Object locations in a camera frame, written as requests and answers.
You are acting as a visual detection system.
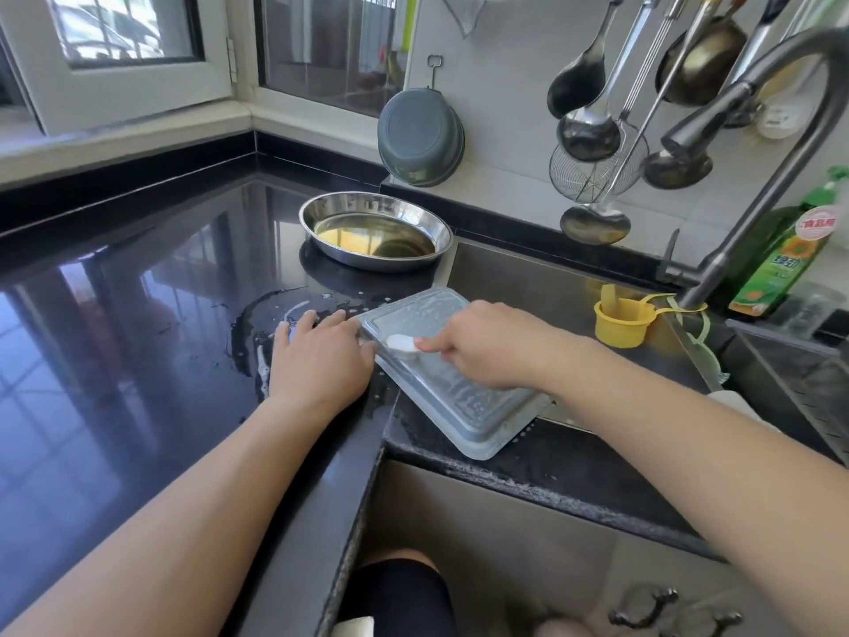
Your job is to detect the person's right forearm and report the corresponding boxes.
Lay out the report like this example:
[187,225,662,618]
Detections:
[544,331,849,637]

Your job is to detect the orange-handled brass ladle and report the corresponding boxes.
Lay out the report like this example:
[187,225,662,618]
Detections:
[655,0,758,107]

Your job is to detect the green dish soap bottle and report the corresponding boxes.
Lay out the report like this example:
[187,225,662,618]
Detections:
[727,165,849,319]

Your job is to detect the white dish brush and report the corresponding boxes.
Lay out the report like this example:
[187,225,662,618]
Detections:
[753,0,849,142]

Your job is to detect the stainless steel sink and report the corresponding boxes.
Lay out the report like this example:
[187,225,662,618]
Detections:
[431,238,771,439]

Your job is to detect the person's right hand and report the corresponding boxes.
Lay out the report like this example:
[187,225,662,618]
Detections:
[414,299,572,393]

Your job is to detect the rectangular steel tray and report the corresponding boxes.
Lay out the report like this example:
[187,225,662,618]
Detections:
[358,286,556,462]

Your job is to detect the clear plastic cup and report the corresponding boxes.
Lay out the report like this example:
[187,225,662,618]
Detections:
[776,282,849,342]

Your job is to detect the round steel basin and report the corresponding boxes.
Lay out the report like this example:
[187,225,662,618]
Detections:
[298,190,455,273]

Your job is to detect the hanging steel ladles and skimmer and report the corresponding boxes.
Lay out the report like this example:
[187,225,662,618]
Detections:
[547,0,628,120]

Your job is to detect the green hanging sponge holder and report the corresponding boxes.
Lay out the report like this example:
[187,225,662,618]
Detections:
[667,301,731,393]

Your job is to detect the steel soup ladle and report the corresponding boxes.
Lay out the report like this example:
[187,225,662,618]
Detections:
[557,0,662,163]

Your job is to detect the person's left forearm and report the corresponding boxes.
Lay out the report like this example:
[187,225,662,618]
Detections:
[6,397,340,637]

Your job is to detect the black cabinet door handle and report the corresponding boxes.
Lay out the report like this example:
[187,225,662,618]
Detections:
[669,607,745,637]
[608,585,681,632]

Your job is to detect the white dish rag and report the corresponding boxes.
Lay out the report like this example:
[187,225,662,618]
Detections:
[706,388,784,433]

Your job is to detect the white hanging cloth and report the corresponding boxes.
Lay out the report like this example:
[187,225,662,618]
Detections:
[435,0,499,37]

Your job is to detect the grey hanging basin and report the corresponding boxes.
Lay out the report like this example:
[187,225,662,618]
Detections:
[377,86,467,189]

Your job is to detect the yellow-handled steel ladle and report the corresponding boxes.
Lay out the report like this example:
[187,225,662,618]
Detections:
[560,0,729,247]

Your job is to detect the yellow hanging sink cup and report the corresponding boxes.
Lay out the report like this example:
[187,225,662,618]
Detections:
[593,283,711,350]

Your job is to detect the person's left hand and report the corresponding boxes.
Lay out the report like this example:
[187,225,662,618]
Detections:
[265,309,379,422]

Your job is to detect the steel gooseneck faucet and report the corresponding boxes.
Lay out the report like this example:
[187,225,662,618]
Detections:
[661,28,849,313]

